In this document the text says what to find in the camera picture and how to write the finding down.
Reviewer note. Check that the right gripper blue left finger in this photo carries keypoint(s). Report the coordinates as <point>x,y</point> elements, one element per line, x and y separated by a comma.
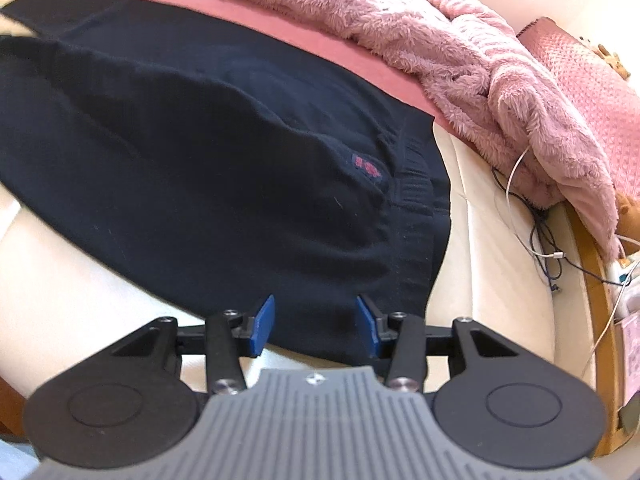
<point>233,335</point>

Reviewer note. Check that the black pants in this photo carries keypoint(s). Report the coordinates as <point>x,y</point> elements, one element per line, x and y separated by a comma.
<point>216,166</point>

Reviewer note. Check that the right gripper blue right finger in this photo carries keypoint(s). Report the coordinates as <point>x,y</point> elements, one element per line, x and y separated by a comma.
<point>398,338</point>

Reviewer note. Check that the fluffy pink blanket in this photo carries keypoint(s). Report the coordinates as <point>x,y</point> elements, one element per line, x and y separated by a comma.
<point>495,95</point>

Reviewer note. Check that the pink textured pillow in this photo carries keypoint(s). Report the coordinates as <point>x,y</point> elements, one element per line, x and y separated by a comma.
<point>609,105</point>

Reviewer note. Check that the wooden bed frame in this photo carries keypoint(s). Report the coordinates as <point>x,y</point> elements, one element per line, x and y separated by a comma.
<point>604,360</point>

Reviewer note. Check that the pink bed sheet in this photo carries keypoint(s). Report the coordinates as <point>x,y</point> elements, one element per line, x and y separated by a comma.
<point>312,39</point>

